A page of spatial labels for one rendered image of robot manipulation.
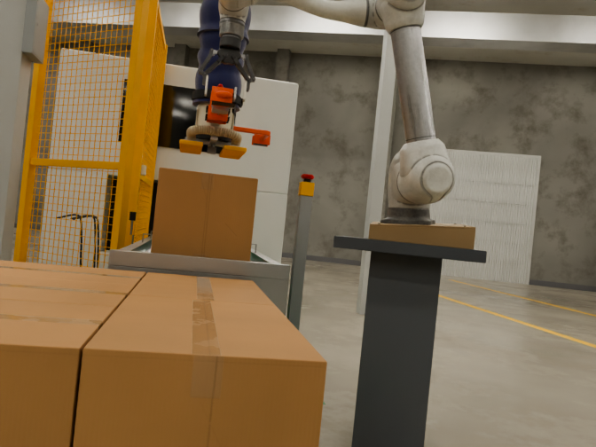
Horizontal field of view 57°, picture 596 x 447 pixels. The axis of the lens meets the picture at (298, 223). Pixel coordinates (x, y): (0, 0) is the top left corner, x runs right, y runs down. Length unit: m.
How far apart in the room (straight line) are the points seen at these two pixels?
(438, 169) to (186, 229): 1.03
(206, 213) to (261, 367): 1.38
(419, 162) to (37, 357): 1.28
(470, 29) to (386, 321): 8.10
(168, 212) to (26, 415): 1.40
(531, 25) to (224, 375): 9.31
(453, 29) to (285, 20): 2.81
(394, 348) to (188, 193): 1.00
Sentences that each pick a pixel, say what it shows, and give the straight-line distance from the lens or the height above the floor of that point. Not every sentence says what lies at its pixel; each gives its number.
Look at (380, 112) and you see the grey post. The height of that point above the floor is 1.94.
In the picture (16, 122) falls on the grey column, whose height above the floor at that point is 1.13.
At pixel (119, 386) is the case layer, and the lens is 0.94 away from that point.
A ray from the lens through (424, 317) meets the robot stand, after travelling 2.00.
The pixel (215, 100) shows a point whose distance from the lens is 1.96.
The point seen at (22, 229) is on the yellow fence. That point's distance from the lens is 3.52.
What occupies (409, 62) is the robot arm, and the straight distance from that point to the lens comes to 1.90.
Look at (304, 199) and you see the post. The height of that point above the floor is 0.91.
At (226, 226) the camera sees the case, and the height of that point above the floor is 0.74.
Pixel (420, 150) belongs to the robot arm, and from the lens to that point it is 1.84.
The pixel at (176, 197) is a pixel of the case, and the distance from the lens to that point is 2.25.
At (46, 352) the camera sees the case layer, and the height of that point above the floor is 0.53.
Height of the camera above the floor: 0.76
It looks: level
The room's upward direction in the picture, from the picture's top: 6 degrees clockwise
